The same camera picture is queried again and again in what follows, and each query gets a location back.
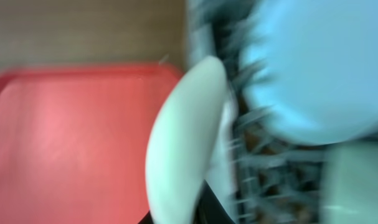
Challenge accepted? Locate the white plastic spoon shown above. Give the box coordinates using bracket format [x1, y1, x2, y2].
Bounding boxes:
[145, 56, 228, 224]

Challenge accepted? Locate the white plastic fork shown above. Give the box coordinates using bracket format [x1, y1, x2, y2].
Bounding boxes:
[206, 91, 238, 223]

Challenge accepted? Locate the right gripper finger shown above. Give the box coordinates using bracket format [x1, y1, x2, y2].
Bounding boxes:
[193, 181, 234, 224]

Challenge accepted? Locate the light blue plate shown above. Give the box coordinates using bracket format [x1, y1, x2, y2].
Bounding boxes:
[239, 0, 378, 145]

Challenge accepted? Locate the red serving tray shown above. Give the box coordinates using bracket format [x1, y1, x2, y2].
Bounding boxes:
[0, 63, 182, 223]

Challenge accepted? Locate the green bowl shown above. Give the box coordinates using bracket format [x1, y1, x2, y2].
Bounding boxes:
[320, 141, 378, 224]

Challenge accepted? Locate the grey dishwasher rack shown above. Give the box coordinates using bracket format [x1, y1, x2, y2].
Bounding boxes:
[185, 0, 378, 224]

